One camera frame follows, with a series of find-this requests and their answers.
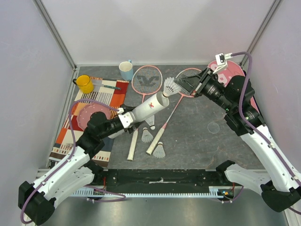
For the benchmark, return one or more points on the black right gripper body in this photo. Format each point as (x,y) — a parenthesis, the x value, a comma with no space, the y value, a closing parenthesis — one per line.
(200,82)

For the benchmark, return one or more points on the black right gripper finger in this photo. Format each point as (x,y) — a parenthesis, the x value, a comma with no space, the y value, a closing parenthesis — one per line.
(188,86)
(192,75)

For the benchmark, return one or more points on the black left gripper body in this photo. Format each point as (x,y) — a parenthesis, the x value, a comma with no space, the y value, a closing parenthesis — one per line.
(113,127)

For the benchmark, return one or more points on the white shuttlecock tube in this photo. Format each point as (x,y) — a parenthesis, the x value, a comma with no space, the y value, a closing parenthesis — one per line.
(150,107)

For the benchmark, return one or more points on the white shuttlecock black band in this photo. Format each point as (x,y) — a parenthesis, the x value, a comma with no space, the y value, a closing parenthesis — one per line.
(146,136)

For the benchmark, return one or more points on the white feather shuttlecock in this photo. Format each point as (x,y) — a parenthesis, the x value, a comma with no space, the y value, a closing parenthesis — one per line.
(151,122)

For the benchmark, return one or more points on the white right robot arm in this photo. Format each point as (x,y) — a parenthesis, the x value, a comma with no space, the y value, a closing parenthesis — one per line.
(281,187)

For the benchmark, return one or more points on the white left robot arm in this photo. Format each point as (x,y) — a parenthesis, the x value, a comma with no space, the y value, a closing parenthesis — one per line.
(39,199)

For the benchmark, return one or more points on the pink badminton racket left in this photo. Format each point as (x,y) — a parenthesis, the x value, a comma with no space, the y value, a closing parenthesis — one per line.
(147,80)

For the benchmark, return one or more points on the pink sport racket bag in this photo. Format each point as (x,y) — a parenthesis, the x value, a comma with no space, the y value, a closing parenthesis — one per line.
(226,75)

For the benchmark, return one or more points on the pink dotted plate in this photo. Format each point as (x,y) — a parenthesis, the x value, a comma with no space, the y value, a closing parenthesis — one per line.
(86,112)

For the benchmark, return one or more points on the colourful patchwork placemat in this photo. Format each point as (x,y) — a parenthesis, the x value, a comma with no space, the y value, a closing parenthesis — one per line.
(114,98)

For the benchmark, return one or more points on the yellow enamel mug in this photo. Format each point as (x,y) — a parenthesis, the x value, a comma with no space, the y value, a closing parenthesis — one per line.
(84,83)

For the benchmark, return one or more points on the white shuttlecock bottom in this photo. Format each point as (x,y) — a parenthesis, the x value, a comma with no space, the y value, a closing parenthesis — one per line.
(159,151)

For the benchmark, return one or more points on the light blue mug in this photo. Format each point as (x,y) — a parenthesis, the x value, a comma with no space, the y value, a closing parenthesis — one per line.
(126,70)

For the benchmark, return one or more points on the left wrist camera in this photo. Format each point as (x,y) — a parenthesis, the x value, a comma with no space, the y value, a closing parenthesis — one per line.
(126,117)

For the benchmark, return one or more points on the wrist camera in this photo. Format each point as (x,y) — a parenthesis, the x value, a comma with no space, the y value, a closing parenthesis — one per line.
(126,117)
(222,63)

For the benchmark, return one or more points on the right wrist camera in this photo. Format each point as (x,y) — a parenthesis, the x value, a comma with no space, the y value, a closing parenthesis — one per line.
(222,63)

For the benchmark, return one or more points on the white slotted cable duct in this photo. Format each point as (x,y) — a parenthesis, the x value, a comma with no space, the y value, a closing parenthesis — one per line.
(212,193)

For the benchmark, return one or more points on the aluminium frame post right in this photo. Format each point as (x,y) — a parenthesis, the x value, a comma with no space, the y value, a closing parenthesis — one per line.
(264,24)

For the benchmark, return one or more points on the aluminium frame post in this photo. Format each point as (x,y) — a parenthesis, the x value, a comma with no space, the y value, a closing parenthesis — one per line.
(264,24)
(54,31)

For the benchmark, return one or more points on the aluminium frame post left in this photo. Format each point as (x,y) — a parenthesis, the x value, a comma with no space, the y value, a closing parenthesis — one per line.
(54,31)

